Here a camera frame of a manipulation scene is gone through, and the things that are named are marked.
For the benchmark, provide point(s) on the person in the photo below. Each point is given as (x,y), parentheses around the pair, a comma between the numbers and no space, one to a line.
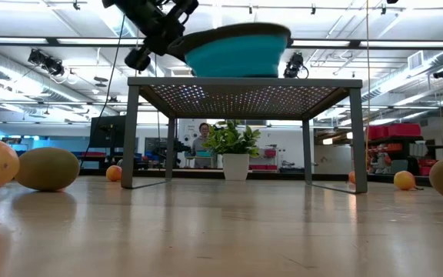
(200,148)

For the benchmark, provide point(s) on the small yellow-orange fruit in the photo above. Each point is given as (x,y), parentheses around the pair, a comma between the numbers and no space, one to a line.
(352,177)

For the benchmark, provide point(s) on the green plant in white pot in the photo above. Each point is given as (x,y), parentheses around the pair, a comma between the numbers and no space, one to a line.
(236,165)

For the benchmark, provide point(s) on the black shelf unit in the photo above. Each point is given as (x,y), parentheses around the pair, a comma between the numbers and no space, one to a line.
(414,139)

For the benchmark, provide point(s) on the black monitor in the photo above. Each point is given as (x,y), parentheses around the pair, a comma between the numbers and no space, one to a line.
(108,132)

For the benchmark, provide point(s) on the teal container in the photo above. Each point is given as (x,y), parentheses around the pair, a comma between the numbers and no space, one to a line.
(204,153)

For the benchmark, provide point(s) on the red storage bin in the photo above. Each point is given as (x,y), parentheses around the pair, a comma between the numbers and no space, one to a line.
(404,130)
(378,132)

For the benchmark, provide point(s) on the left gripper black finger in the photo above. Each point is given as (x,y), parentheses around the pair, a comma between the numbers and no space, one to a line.
(183,34)
(173,48)

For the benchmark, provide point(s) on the small red bin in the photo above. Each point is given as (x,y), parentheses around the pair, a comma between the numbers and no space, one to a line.
(270,153)

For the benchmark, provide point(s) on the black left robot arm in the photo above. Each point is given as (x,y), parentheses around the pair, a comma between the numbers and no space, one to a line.
(129,7)

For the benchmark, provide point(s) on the black ceiling device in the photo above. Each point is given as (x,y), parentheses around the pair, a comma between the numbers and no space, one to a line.
(442,73)
(294,65)
(46,61)

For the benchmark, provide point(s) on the black table frame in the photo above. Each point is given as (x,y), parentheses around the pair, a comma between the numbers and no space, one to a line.
(190,174)

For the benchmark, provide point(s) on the blue collapsible bowl grey rim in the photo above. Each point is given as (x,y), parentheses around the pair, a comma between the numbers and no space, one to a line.
(237,57)

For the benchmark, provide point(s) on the small orange fruit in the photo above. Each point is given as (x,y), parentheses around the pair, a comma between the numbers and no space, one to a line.
(404,180)
(114,174)

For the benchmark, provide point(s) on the grey perforated metal stand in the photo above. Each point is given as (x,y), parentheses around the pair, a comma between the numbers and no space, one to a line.
(244,82)

